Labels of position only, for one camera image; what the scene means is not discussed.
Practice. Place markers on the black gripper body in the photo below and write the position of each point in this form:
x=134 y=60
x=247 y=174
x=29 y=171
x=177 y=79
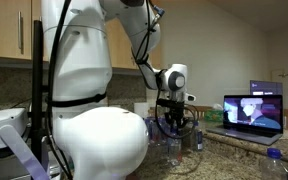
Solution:
x=174 y=107

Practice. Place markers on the clear water bottle blue cap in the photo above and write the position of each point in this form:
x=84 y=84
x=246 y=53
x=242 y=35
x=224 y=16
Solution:
x=199 y=138
x=174 y=150
x=273 y=168

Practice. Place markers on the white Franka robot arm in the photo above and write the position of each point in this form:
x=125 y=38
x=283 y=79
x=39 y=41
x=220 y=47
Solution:
x=84 y=50

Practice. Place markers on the wrapped pack of water bottles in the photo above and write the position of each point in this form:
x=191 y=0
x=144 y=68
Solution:
x=155 y=131

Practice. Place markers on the white paper towel roll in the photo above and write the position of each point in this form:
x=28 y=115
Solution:
x=141 y=108

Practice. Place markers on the green tissue box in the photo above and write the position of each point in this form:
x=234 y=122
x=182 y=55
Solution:
x=214 y=115

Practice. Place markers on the silver open laptop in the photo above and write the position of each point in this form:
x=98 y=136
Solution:
x=252 y=115

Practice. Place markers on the purple screen monitor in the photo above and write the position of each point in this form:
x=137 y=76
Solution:
x=265 y=87

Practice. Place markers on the white VR headset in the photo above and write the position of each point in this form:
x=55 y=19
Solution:
x=4 y=121

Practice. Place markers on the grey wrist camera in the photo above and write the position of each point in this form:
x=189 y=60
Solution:
x=190 y=97

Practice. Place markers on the black camera stand pole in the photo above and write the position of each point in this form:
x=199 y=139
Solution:
x=37 y=66

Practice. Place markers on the wooden wall cabinet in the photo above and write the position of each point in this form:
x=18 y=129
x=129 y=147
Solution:
x=4 y=26

